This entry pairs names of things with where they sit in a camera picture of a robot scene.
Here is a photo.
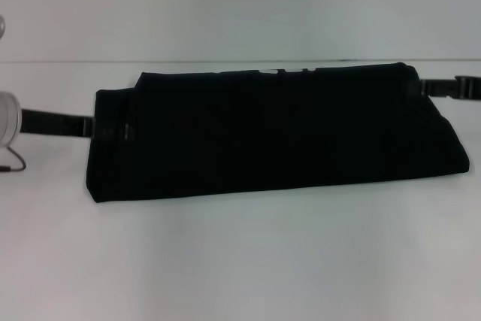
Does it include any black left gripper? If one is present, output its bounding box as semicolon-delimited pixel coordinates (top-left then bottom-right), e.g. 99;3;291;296
21;108;131;141

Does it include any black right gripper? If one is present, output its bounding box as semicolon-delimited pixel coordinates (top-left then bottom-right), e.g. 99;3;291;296
407;75;481;102

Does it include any black T-shirt with FREE print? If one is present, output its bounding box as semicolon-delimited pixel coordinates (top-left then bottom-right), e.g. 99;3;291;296
85;61;470;205

